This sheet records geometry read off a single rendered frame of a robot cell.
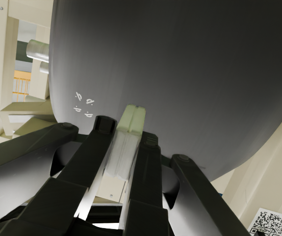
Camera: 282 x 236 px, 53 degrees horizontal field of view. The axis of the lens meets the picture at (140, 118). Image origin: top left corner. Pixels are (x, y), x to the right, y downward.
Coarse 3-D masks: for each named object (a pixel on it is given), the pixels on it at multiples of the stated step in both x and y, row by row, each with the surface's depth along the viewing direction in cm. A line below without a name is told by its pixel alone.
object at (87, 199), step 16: (96, 128) 15; (112, 128) 15; (96, 144) 13; (80, 160) 11; (96, 160) 12; (64, 176) 10; (80, 176) 10; (96, 176) 11; (48, 192) 8; (64, 192) 8; (80, 192) 8; (32, 208) 7; (48, 208) 7; (64, 208) 7; (80, 208) 8; (16, 224) 6; (32, 224) 6; (48, 224) 7; (64, 224) 7
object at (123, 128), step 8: (128, 104) 22; (128, 112) 19; (120, 120) 18; (128, 120) 18; (120, 128) 16; (128, 128) 16; (120, 136) 16; (112, 144) 16; (120, 144) 16; (112, 152) 16; (120, 152) 16; (112, 160) 16; (120, 160) 16; (112, 168) 16; (112, 176) 16
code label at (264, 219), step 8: (256, 216) 59; (264, 216) 59; (272, 216) 58; (280, 216) 58; (256, 224) 60; (264, 224) 59; (272, 224) 59; (280, 224) 59; (264, 232) 60; (272, 232) 60; (280, 232) 60
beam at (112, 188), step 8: (32, 120) 97; (40, 120) 98; (24, 128) 91; (32, 128) 92; (40, 128) 94; (16, 136) 87; (104, 176) 90; (104, 184) 91; (112, 184) 91; (120, 184) 91; (96, 192) 93; (104, 192) 92; (112, 192) 92; (120, 192) 92; (120, 200) 93
